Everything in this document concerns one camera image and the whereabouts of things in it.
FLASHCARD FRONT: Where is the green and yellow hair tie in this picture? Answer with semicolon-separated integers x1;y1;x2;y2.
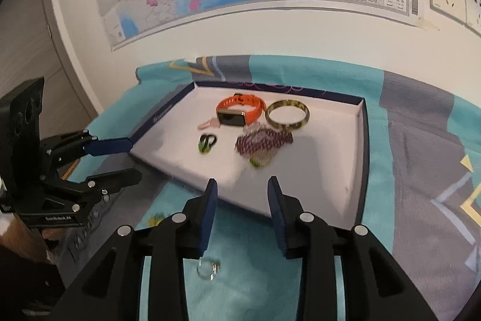
198;134;219;156

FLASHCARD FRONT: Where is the pink hair clip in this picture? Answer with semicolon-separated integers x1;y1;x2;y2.
197;117;220;130

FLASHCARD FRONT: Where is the orange smart watch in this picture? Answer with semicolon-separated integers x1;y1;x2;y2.
216;94;266;127

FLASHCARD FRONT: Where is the clear bead bracelet with charms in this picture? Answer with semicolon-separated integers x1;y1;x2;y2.
235;122;295;169

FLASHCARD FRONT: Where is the tortoiseshell bangle bracelet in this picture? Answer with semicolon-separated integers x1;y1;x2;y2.
265;99;311;132

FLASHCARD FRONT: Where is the person's left hand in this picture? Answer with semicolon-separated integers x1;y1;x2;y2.
1;218;48;263

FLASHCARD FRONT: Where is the teal and grey blanket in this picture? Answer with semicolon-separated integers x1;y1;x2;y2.
89;55;480;320

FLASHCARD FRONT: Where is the dark blue shallow tray box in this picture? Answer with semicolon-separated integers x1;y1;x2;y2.
131;82;369;228

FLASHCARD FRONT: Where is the small silver ring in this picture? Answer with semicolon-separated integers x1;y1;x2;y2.
196;257;222;282

